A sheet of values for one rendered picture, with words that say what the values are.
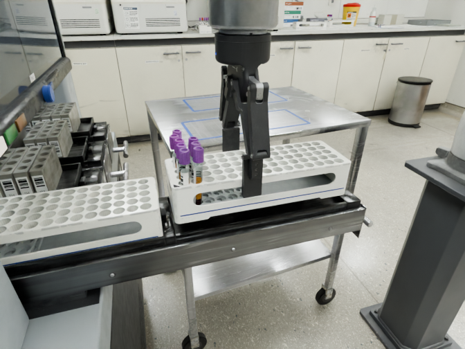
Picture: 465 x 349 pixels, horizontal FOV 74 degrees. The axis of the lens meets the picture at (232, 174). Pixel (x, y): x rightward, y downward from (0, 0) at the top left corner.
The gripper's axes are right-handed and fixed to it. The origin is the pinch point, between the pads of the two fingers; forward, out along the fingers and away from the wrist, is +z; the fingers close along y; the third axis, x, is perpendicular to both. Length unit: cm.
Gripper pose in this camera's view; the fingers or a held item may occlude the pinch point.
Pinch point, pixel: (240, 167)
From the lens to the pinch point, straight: 50.8
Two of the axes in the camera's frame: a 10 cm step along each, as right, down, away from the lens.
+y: -3.0, -4.7, 8.3
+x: -9.5, 1.4, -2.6
